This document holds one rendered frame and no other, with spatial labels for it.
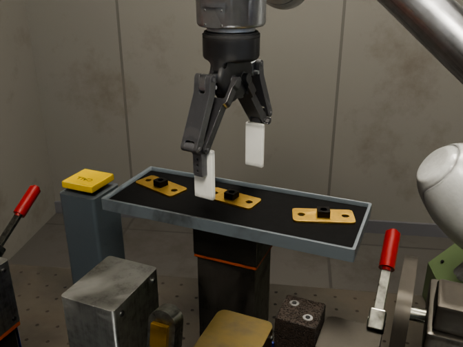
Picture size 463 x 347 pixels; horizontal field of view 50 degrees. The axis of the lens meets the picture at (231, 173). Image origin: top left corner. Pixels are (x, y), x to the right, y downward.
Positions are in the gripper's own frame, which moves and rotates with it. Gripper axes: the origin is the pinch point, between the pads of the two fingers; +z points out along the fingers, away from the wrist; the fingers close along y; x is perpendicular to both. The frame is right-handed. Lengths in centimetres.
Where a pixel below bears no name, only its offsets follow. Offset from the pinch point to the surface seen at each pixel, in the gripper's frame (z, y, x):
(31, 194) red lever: 7.4, 10.3, -33.0
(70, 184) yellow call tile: 4.4, 8.5, -24.9
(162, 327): 10.5, 21.7, 4.2
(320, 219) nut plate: 3.8, -0.5, 13.9
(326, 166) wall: 79, -199, -59
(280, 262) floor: 120, -152, -63
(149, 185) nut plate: 3.8, 3.1, -13.0
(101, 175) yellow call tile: 4.1, 3.6, -23.0
